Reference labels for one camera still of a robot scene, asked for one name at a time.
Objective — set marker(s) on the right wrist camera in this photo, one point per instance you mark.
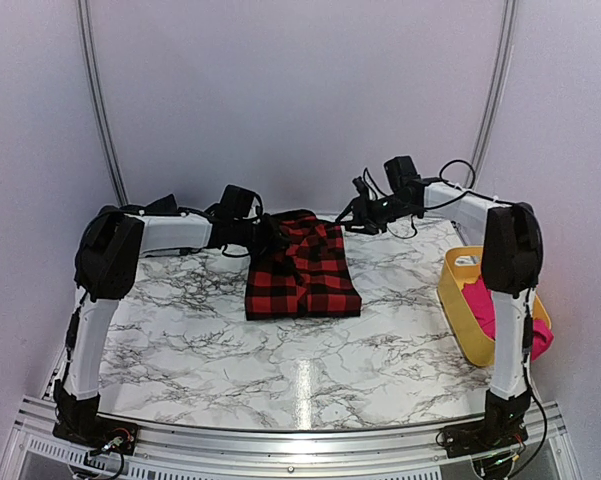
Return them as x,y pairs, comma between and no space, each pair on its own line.
361,188

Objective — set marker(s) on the red black plaid shirt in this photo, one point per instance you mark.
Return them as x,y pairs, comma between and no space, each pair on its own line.
308,277

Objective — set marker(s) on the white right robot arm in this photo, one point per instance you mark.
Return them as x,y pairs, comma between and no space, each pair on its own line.
511,262

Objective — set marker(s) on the left corner wall post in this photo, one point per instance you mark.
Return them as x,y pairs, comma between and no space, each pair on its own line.
96,93

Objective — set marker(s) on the pink garment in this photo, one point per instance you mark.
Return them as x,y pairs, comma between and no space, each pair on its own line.
479,300

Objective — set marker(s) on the corner wall post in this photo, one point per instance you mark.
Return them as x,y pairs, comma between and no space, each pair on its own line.
96,93
496,86

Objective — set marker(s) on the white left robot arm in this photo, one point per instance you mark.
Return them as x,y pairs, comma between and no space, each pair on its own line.
105,270

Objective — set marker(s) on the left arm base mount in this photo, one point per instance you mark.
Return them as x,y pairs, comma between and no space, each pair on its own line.
100,434

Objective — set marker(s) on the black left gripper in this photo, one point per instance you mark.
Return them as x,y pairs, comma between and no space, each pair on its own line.
271,236

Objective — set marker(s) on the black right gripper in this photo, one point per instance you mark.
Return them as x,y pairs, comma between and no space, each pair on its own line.
361,217

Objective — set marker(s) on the aluminium front rail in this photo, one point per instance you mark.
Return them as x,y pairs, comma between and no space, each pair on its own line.
165,451

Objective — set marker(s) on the dark green plaid garment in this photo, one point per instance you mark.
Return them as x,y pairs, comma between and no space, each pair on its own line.
165,206

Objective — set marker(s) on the right corner wall post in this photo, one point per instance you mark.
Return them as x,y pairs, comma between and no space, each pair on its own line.
496,86

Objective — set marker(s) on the yellow laundry basket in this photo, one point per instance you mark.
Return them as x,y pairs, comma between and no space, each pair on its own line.
476,346

